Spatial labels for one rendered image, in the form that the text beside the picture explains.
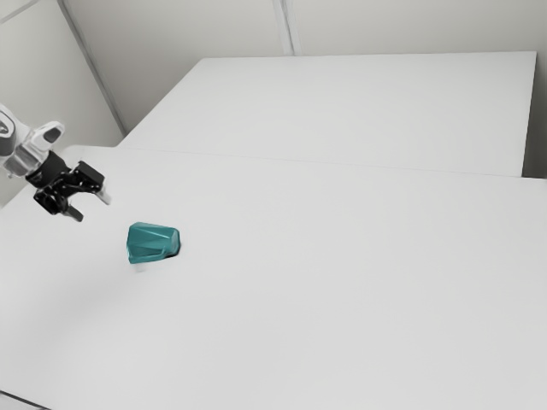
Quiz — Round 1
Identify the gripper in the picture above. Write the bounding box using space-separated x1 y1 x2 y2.
24 149 113 223

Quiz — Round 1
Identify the teal faceted mug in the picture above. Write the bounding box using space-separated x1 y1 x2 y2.
126 221 182 266

